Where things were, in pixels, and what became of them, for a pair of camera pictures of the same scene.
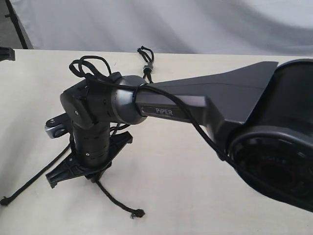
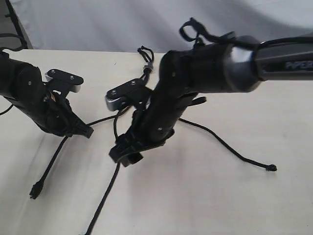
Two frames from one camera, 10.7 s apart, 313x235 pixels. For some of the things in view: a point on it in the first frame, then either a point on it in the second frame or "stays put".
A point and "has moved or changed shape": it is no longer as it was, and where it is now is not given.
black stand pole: [12, 15] stays put
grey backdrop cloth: [283, 28] stays put
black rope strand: [149, 57] has moved or changed shape
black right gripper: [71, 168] → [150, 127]
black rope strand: [139, 212] has moved or changed shape
